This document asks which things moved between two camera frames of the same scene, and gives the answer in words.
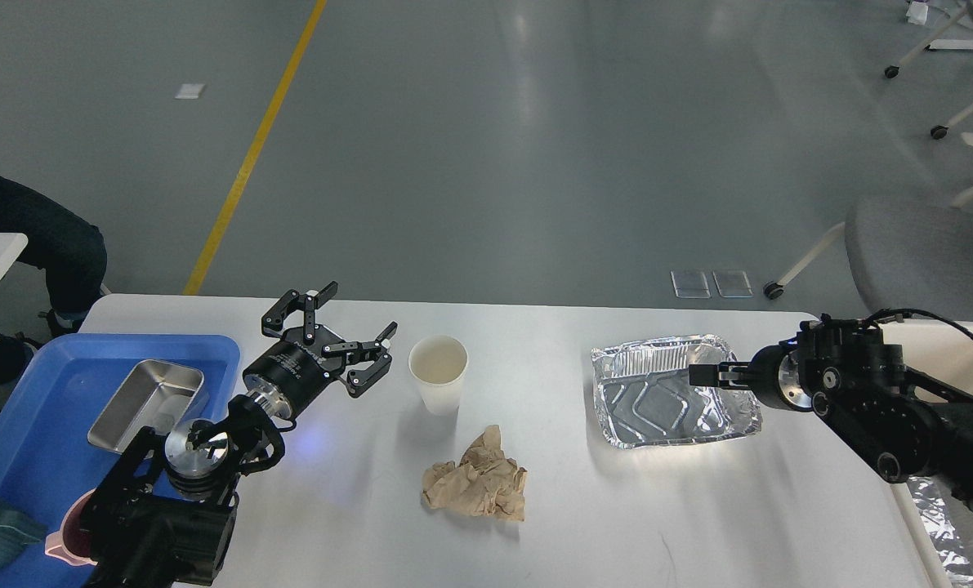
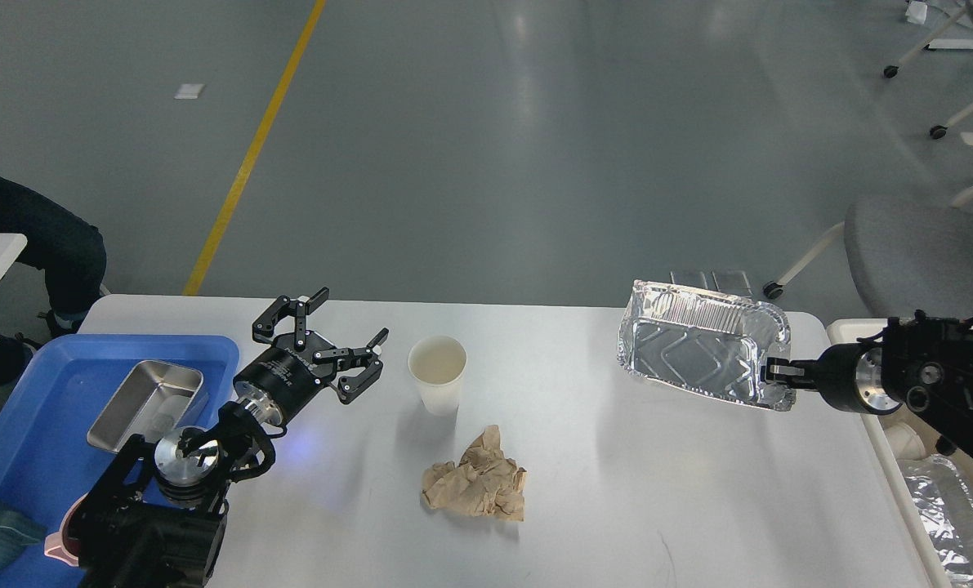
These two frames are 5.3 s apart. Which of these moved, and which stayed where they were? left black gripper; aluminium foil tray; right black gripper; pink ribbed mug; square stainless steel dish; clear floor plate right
Moved: aluminium foil tray; right black gripper
Stayed: square stainless steel dish; left black gripper; pink ribbed mug; clear floor plate right
